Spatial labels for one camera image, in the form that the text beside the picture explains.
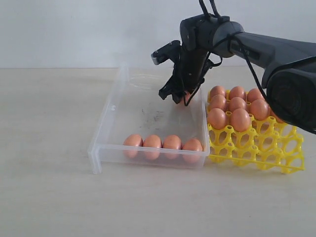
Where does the clear plastic container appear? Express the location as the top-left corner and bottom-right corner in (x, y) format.
(88, 65), (210, 174)

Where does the yellow plastic egg tray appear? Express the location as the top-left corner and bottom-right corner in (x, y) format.
(207, 90), (304, 174)

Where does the black camera cable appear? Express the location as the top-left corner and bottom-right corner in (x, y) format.
(184, 0), (275, 107)

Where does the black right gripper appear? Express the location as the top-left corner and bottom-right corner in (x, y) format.
(158, 15), (219, 104)

